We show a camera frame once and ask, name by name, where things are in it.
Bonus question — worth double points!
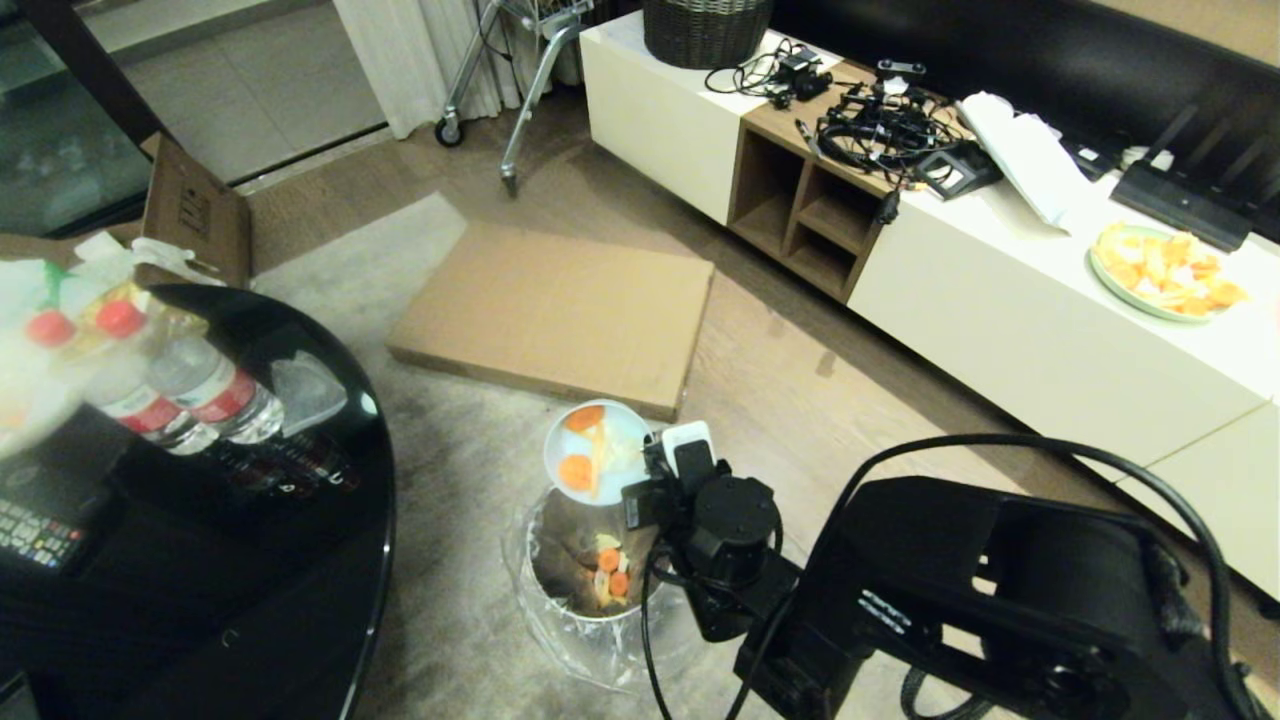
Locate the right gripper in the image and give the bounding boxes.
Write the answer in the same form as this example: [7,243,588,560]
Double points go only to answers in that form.
[620,455,701,536]

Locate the white round dish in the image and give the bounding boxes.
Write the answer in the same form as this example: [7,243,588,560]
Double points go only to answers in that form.
[543,400,657,507]

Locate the food scraps pile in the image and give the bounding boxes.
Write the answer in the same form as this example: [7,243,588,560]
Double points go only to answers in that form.
[562,532,635,609]

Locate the trash bin with plastic liner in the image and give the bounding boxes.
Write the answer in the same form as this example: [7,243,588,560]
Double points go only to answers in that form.
[503,484,706,693]

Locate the pale vegetable scrap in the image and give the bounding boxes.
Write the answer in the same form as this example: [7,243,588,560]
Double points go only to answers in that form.
[588,424,643,493]

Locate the grey rug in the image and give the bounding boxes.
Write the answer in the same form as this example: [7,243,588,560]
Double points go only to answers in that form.
[250,190,1001,720]

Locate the flat cardboard sheet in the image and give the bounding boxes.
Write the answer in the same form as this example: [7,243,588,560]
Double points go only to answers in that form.
[386,221,717,424]

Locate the wooden open shelf unit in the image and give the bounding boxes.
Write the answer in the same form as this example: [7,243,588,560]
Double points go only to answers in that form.
[727,60,986,305]

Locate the clear crumpled plastic wrapper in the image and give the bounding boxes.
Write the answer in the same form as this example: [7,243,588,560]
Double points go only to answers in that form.
[268,350,351,433]

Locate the long white low cabinet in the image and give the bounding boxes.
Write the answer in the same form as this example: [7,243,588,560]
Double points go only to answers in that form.
[579,11,1280,603]

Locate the black glossy round table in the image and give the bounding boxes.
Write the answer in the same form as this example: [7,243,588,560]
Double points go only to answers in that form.
[0,284,398,720]

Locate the metal wheeled stand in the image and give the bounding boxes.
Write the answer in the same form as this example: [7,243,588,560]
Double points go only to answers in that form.
[434,0,595,198]

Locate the red-capped water bottle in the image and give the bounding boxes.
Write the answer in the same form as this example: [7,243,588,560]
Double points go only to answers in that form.
[95,299,287,447]
[26,309,222,457]

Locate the black device with display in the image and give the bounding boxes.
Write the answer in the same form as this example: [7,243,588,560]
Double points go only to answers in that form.
[914,140,1005,202]

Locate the dark wicker basket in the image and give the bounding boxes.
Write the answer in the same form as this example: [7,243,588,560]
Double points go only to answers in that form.
[642,0,775,70]

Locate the white curtain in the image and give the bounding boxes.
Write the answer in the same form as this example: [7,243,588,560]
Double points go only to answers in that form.
[332,0,585,140]

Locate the white folded paper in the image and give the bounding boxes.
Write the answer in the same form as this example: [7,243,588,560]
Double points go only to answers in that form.
[955,91,1099,237]

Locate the pale green plate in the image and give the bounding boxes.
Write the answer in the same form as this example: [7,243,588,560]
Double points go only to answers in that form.
[1088,223,1251,324]

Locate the open cardboard box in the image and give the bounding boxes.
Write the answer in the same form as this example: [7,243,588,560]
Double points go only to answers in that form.
[138,134,254,290]

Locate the white crumpled plastic bag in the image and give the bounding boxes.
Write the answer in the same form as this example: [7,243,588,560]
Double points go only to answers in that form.
[74,231,227,291]

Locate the orange fruit pieces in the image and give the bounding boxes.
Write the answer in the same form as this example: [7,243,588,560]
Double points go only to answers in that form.
[1096,222,1251,319]

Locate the black remote control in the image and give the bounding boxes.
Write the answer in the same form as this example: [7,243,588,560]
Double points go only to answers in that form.
[0,494,88,573]

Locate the black router with antennas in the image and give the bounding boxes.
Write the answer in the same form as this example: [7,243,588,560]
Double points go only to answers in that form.
[1108,104,1280,253]

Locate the clear plastic food bag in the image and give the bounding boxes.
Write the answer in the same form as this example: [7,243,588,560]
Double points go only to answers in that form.
[0,254,153,463]

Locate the dark-framed glass door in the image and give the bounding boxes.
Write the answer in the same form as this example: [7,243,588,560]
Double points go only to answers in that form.
[0,0,169,239]

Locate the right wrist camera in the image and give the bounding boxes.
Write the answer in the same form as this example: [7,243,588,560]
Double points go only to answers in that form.
[658,420,720,485]

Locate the tangled black cable bundle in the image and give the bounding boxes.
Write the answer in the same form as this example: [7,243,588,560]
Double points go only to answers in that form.
[796,78,973,225]

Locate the black power adapter with cable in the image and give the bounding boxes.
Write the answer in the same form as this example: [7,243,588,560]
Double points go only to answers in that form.
[704,37,847,111]

